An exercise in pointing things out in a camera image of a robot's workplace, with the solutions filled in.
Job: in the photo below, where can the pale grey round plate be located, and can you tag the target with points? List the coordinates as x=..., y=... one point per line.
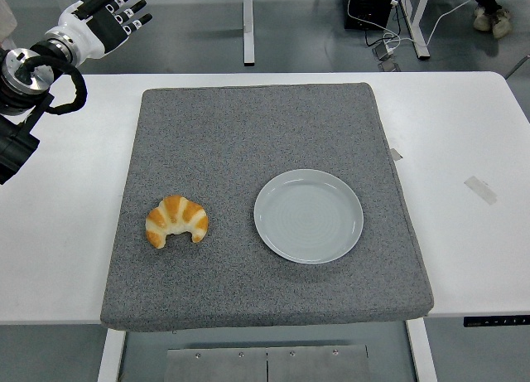
x=308, y=220

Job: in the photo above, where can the person's foot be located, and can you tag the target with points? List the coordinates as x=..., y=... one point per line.
x=502, y=25
x=482, y=19

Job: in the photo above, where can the black table control panel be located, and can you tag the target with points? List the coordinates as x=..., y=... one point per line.
x=497, y=321

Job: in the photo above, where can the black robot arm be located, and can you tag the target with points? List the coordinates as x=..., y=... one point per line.
x=16, y=146

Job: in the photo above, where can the translucent tape strip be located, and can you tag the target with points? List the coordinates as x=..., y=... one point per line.
x=480, y=190

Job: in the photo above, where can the grey metal plate with screws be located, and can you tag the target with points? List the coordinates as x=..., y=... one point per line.
x=265, y=365

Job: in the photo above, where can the white table leg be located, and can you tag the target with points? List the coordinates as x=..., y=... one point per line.
x=111, y=357
x=422, y=357

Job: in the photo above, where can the grey mat tag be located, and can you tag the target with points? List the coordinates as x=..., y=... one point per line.
x=396, y=153

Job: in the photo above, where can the black equipment box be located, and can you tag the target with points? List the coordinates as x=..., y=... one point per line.
x=368, y=5

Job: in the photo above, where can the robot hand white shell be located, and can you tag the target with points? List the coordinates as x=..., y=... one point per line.
x=85, y=30

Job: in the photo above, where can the grey floor plate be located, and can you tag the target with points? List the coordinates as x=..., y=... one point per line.
x=390, y=66

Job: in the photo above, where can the croissant bread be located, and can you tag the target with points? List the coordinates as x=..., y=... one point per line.
x=174, y=216

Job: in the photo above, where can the white desk leg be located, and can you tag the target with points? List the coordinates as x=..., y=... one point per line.
x=418, y=34
x=248, y=25

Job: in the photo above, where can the grey speckled mat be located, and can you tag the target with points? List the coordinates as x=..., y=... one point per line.
x=248, y=282

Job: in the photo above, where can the grey metal chair leg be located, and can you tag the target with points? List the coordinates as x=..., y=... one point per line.
x=517, y=66

